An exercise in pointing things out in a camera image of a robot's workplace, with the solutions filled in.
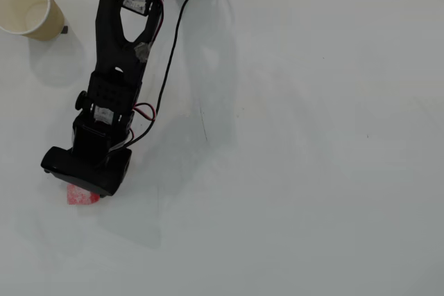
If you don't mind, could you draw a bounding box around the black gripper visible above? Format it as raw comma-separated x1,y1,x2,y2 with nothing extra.
71,110,135,172

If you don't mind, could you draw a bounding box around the red and white speckled cube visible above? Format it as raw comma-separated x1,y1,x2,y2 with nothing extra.
66,183,101,207

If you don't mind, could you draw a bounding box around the long black cable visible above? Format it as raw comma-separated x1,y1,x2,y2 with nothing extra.
127,0,203,147

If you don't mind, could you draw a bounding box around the beige paper cup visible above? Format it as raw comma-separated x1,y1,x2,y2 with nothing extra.
0,0,66,42

